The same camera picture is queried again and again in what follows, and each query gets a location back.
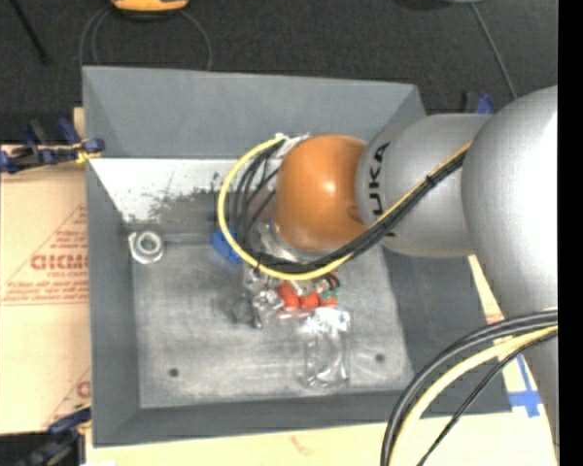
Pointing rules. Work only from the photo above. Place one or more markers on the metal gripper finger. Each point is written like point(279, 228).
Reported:
point(262, 319)
point(258, 301)

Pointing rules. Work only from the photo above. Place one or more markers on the red toy fruit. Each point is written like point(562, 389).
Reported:
point(305, 300)

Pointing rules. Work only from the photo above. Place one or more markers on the clear glass cup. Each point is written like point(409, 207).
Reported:
point(137, 253)

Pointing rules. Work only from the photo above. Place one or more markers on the blue sponge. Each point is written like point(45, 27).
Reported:
point(222, 246)

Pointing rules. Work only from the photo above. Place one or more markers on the grey metal bin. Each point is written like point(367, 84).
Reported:
point(199, 338)

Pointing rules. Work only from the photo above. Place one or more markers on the brown cardboard board red print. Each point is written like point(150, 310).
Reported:
point(39, 309)

